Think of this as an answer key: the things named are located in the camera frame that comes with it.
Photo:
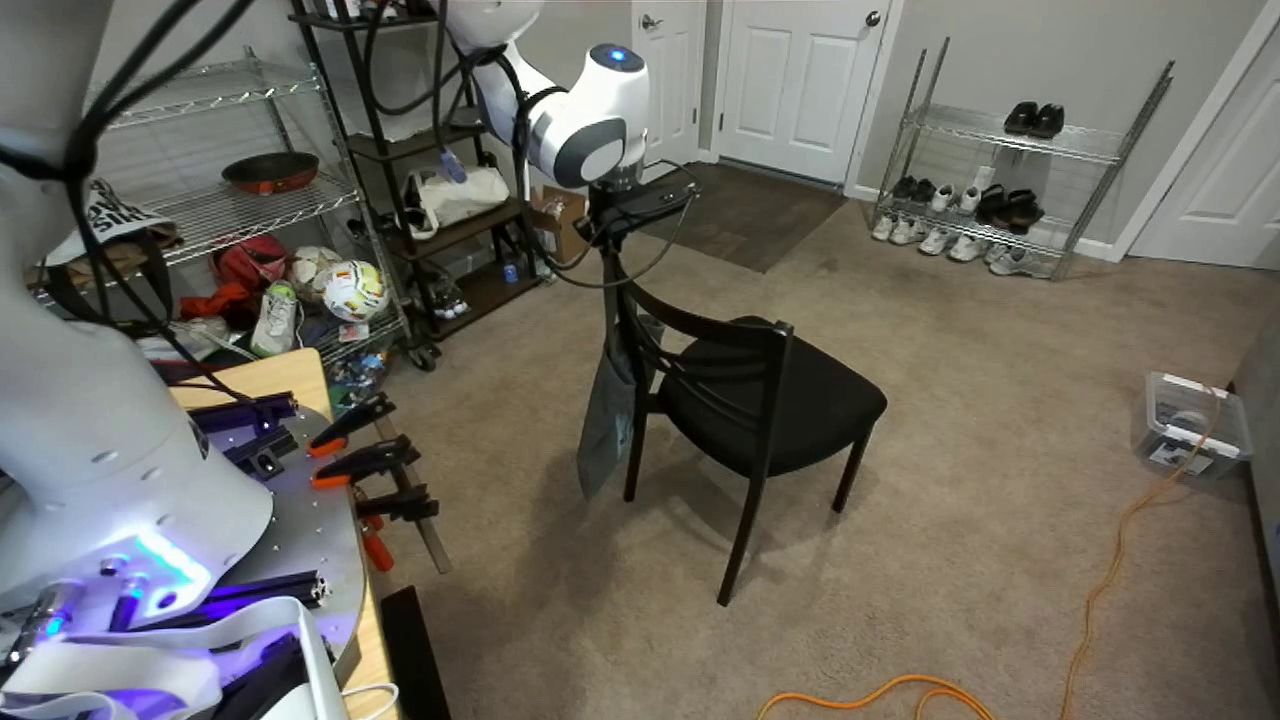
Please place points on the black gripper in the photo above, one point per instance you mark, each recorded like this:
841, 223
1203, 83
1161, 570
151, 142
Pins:
623, 205

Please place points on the grey fabric bag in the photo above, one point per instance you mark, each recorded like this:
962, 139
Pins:
605, 434

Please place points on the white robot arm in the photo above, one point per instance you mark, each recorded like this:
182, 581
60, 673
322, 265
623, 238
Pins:
105, 456

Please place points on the black wooden chair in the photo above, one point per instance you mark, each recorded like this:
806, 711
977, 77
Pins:
749, 395

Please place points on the red bag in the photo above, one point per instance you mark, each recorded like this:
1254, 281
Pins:
240, 275

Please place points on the cardboard box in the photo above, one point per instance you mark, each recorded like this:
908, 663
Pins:
561, 213

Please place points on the dark door mat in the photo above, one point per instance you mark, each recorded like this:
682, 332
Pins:
744, 217

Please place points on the black metal shelf rack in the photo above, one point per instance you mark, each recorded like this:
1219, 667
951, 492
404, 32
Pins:
438, 169

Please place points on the white panel door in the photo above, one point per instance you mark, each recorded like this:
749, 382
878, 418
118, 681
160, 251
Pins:
794, 83

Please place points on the soccer ball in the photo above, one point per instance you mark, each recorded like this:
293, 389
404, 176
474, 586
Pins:
352, 290

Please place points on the red round pan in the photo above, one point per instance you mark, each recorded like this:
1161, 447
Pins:
273, 173

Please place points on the black bar clamp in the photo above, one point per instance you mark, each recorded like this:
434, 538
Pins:
375, 462

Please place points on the black shoes top shelf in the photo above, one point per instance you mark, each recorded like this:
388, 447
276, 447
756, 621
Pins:
1043, 120

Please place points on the white closet door right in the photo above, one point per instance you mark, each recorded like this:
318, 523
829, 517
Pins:
1221, 193

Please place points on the chrome wire shoe rack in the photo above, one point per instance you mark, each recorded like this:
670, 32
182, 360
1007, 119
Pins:
962, 188

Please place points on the chrome wire shelf left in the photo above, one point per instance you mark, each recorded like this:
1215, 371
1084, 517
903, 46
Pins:
160, 213

